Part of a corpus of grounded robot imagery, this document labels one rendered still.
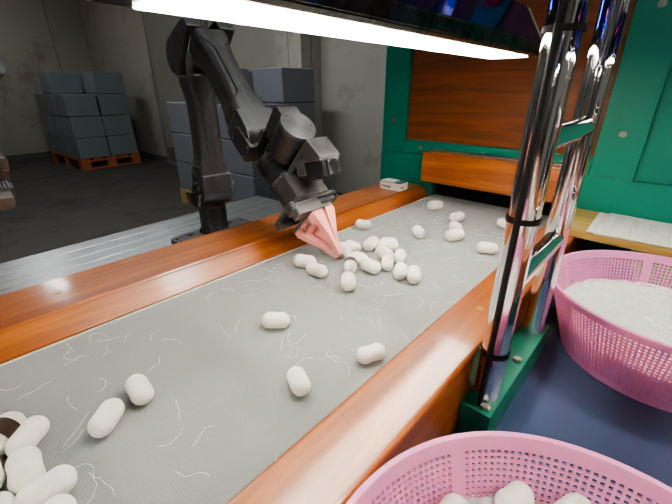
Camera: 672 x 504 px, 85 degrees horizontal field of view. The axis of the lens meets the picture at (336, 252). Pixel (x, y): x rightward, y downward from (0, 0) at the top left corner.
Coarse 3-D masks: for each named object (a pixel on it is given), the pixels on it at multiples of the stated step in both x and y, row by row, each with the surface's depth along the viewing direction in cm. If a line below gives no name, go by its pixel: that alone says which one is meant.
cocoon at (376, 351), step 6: (360, 348) 37; (366, 348) 37; (372, 348) 37; (378, 348) 37; (384, 348) 38; (360, 354) 37; (366, 354) 36; (372, 354) 37; (378, 354) 37; (384, 354) 37; (360, 360) 37; (366, 360) 36; (372, 360) 37
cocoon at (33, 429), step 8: (32, 416) 29; (40, 416) 29; (24, 424) 28; (32, 424) 28; (40, 424) 29; (48, 424) 29; (16, 432) 28; (24, 432) 28; (32, 432) 28; (40, 432) 29; (8, 440) 27; (16, 440) 27; (24, 440) 27; (32, 440) 28; (40, 440) 29; (8, 448) 27; (16, 448) 27; (8, 456) 27
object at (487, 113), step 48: (528, 0) 71; (624, 48) 63; (432, 96) 89; (480, 96) 82; (528, 96) 75; (576, 96) 70; (624, 96) 65; (384, 144) 100; (432, 144) 91; (480, 144) 85; (624, 144) 66
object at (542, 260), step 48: (576, 0) 23; (624, 0) 32; (576, 48) 24; (528, 144) 27; (576, 144) 37; (528, 192) 27; (576, 192) 39; (528, 240) 29; (528, 336) 46; (480, 384) 35
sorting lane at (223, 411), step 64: (320, 256) 61; (448, 256) 61; (128, 320) 44; (192, 320) 44; (256, 320) 44; (320, 320) 44; (384, 320) 44; (0, 384) 35; (64, 384) 35; (192, 384) 35; (256, 384) 35; (320, 384) 35; (64, 448) 29; (128, 448) 29; (192, 448) 29; (256, 448) 29
